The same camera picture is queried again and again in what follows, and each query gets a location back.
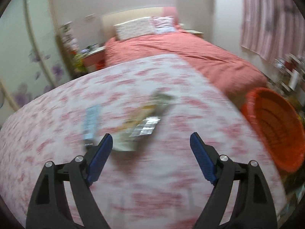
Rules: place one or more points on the clutter on nightstand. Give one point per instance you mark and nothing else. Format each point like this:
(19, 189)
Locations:
(89, 49)

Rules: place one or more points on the pink white nightstand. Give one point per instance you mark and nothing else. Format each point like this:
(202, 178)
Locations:
(95, 57)

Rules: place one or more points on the flower print wardrobe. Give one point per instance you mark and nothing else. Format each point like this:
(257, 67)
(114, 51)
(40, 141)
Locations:
(21, 40)

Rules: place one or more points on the floral pillow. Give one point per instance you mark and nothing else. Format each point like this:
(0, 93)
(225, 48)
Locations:
(133, 28)

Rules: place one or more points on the hanging plush toys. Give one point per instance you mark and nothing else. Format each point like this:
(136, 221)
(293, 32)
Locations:
(71, 45)

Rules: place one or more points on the orange plastic basket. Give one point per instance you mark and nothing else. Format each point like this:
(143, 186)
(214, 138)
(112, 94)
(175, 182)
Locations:
(274, 128)

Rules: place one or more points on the silver foil packet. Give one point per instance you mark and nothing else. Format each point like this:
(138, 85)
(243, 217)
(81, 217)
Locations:
(145, 127)

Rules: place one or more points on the pink bed with duvet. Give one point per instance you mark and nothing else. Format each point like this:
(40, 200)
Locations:
(185, 52)

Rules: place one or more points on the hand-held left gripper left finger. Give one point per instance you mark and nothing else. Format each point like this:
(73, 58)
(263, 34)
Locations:
(100, 157)

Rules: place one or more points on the cream pink headboard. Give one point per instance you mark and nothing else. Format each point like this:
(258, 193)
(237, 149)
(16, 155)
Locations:
(133, 13)

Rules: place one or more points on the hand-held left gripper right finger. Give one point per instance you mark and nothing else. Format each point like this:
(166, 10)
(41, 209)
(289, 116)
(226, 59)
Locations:
(202, 157)

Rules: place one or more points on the pink striped pillow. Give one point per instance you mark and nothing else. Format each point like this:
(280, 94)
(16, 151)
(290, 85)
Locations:
(164, 24)

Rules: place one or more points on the small wooden nightstand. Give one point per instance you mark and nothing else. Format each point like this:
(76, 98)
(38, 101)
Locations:
(194, 33)

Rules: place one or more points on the pink curtain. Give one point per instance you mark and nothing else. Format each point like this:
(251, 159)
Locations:
(269, 19)

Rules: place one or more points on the light teal box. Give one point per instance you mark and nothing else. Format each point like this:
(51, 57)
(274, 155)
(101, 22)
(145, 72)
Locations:
(91, 121)

